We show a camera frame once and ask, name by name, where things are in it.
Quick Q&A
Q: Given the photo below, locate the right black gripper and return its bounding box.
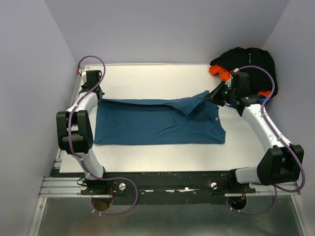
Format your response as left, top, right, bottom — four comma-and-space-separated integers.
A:
204, 80, 237, 107

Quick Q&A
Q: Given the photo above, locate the teal blue t shirt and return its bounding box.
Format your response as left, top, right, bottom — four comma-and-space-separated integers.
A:
94, 90, 225, 146

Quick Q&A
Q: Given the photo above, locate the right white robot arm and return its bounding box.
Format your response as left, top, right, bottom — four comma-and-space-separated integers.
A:
205, 72, 304, 193

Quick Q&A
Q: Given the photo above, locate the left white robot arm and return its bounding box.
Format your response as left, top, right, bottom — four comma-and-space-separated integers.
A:
56, 70, 110, 196

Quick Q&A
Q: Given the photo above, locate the orange t shirt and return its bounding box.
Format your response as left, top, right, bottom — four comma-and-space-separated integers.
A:
209, 65, 271, 97

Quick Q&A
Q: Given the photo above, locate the blue plastic bin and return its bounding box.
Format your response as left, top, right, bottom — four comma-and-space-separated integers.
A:
227, 96, 271, 108

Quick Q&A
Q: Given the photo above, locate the black t shirt pile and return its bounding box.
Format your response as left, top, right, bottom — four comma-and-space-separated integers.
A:
210, 47, 278, 97

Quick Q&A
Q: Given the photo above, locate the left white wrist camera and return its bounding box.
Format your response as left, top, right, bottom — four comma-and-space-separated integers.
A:
77, 68, 89, 83

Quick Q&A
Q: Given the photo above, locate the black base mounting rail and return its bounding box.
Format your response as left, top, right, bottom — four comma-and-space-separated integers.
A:
81, 171, 255, 206

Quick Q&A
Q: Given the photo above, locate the aluminium table edge rail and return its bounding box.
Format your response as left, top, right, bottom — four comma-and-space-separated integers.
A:
28, 75, 82, 236

